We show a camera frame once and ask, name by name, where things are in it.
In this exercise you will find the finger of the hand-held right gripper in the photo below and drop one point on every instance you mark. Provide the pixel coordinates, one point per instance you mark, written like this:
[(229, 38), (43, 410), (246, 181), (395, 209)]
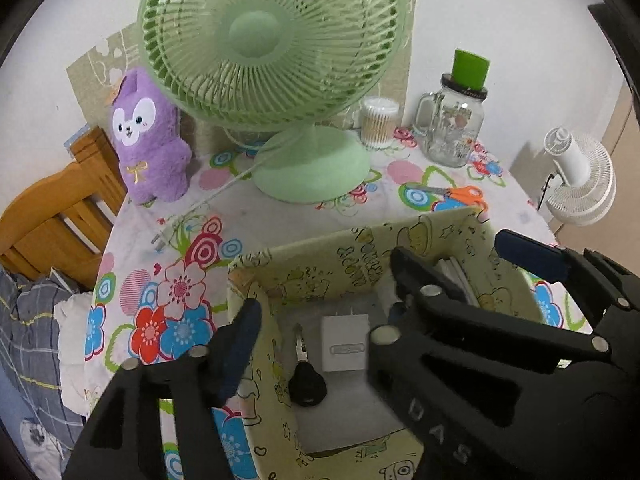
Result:
[(430, 280), (535, 255)]

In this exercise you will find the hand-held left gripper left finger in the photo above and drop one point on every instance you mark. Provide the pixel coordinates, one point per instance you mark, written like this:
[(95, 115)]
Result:
[(242, 340)]

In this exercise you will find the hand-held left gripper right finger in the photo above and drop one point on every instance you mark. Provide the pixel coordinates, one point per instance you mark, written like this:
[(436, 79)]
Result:
[(397, 312)]

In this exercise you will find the white long rectangular device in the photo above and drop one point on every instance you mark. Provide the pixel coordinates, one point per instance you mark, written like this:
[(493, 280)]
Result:
[(457, 277)]

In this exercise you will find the white charger with grey label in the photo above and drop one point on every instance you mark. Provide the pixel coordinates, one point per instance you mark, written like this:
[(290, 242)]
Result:
[(345, 342)]

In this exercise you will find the black car key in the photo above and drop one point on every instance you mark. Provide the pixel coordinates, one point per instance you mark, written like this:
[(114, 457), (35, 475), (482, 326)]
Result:
[(306, 385)]

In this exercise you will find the yellow printed storage box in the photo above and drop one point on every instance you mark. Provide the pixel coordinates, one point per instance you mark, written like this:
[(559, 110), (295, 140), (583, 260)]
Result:
[(320, 270)]

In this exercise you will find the white standing fan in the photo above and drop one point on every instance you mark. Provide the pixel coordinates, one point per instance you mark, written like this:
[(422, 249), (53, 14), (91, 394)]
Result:
[(580, 175)]

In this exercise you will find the floral tablecloth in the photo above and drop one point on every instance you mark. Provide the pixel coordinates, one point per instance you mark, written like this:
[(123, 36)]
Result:
[(300, 215)]

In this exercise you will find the glass jar with green lid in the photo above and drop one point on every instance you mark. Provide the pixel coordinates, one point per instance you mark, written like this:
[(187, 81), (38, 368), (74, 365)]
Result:
[(452, 130)]

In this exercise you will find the beige wooden door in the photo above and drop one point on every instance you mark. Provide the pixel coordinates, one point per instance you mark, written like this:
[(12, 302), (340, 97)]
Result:
[(625, 125)]

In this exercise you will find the cotton swab container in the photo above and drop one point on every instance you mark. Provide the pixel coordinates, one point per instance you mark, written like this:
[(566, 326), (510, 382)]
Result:
[(378, 125)]

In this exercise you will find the white pillow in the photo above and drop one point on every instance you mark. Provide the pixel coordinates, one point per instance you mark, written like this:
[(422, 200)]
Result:
[(75, 330)]

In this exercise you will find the purple plush toy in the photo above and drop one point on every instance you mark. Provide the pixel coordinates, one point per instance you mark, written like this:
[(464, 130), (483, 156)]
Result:
[(150, 150)]

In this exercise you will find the grey plaid pillow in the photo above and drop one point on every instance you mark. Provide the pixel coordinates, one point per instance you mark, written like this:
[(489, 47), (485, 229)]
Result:
[(30, 335)]

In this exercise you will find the wooden bed headboard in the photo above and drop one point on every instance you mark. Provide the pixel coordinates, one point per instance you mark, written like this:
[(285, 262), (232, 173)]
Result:
[(50, 225)]

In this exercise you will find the white patterned cloth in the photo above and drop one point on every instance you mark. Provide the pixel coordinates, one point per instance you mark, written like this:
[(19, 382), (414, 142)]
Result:
[(40, 440)]

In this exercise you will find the green desk fan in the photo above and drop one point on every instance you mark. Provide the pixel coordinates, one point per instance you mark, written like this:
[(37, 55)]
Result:
[(270, 35)]

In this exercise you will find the blue wall sticker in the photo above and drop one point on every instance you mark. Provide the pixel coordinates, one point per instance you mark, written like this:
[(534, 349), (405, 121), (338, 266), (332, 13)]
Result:
[(77, 137)]

